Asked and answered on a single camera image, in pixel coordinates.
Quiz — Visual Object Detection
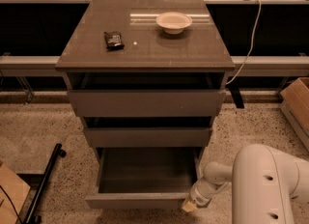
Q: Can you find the grey middle drawer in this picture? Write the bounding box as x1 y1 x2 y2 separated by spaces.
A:
84 117 212 148

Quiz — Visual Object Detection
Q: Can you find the grey bottom drawer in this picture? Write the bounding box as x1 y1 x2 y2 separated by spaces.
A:
86 147 204 209

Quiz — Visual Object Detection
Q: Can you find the black snack packet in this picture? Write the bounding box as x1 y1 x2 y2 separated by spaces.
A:
104 31 125 50

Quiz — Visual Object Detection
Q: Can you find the black metal bar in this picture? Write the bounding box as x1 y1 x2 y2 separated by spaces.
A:
23 143 67 224

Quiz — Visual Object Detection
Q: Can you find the black bracket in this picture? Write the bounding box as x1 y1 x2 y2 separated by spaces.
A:
227 78 244 109

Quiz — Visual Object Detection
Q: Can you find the white ceramic bowl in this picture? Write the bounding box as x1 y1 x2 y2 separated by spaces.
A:
155 12 192 35

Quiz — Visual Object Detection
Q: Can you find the white cable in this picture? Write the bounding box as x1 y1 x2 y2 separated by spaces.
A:
225 0 263 86

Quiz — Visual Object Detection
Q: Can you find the grey top drawer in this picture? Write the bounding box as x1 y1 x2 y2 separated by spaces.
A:
68 72 225 117

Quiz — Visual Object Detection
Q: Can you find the black cable left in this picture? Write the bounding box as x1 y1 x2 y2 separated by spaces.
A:
0 184 25 224

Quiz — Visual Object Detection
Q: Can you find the grey drawer cabinet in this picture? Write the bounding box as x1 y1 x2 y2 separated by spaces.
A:
55 0 236 164

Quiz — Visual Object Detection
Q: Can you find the grey drawer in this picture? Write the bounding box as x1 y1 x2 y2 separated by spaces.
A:
68 72 225 117
84 117 212 148
86 147 204 209

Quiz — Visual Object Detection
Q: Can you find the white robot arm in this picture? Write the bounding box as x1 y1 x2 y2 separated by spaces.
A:
182 144 309 224

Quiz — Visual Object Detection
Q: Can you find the cardboard box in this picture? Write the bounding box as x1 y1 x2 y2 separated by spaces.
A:
280 77 309 151
0 162 30 224

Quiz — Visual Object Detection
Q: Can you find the cardboard box right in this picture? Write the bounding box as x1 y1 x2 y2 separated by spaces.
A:
280 77 309 151

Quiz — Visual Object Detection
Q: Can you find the cardboard box left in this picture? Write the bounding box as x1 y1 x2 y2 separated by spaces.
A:
0 162 30 224

